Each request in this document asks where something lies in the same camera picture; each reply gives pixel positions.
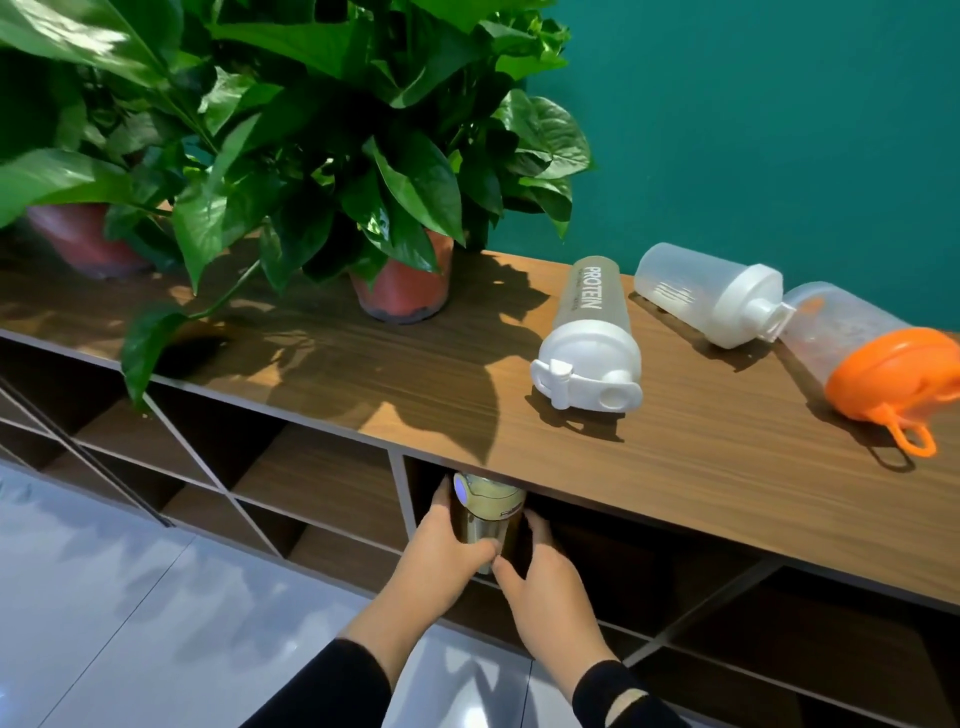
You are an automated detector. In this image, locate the person's left forearm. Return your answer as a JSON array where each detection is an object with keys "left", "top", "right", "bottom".
[{"left": 240, "top": 588, "right": 445, "bottom": 728}]

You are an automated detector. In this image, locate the clear shaker bottle orange lid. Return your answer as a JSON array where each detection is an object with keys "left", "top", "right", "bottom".
[{"left": 778, "top": 281, "right": 960, "bottom": 459}]

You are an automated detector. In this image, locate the large green plant red pot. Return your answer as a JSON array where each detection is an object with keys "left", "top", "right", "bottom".
[{"left": 120, "top": 0, "right": 594, "bottom": 412}]

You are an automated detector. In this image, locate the green plant dark red pot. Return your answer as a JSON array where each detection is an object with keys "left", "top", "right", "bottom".
[{"left": 0, "top": 0, "right": 226, "bottom": 281}]

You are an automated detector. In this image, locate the gold metal thermos bottle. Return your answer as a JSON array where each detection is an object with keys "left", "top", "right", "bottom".
[{"left": 450, "top": 471, "right": 528, "bottom": 577}]

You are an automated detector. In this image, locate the person's right hand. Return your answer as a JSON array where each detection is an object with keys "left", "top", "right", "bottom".
[{"left": 490, "top": 509, "right": 613, "bottom": 678}]

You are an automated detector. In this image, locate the clear shaker bottle white lid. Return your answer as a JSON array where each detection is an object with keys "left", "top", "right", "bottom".
[{"left": 633, "top": 242, "right": 796, "bottom": 351}]

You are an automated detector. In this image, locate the person's right forearm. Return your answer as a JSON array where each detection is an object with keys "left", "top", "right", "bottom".
[{"left": 551, "top": 641, "right": 693, "bottom": 728}]

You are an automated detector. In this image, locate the wooden shelf cabinet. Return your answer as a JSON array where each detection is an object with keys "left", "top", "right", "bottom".
[{"left": 0, "top": 225, "right": 960, "bottom": 728}]

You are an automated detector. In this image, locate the person's left hand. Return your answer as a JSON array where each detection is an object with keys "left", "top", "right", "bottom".
[{"left": 385, "top": 476, "right": 501, "bottom": 624}]

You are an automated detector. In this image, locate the frosted grey shaker white lid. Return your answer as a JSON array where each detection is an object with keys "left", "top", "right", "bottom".
[{"left": 530, "top": 255, "right": 645, "bottom": 415}]

